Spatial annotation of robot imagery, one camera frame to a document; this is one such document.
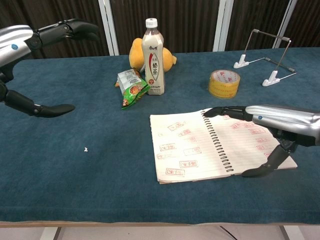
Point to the yellow plush toy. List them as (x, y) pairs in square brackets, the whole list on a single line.
[(136, 53)]

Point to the milk tea plastic bottle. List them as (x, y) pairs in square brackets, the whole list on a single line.
[(155, 62)]

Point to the white table leg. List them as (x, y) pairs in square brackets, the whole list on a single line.
[(50, 233), (290, 233)]

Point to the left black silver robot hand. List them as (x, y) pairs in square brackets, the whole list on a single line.
[(15, 42)]

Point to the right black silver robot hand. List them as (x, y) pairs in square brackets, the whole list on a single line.
[(287, 122)]

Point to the green snack packet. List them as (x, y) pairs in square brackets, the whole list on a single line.
[(132, 90)]

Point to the brown pleated curtain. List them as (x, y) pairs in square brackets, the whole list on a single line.
[(187, 22)]

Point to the blue table cloth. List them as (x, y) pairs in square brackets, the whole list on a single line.
[(75, 180)]

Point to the spiral notebook with brown cover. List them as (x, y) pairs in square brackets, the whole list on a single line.
[(190, 140)]

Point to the yellow packing tape roll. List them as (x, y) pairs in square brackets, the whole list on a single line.
[(223, 86)]

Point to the white vertical post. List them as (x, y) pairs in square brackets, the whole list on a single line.
[(283, 25), (222, 25), (108, 27)]

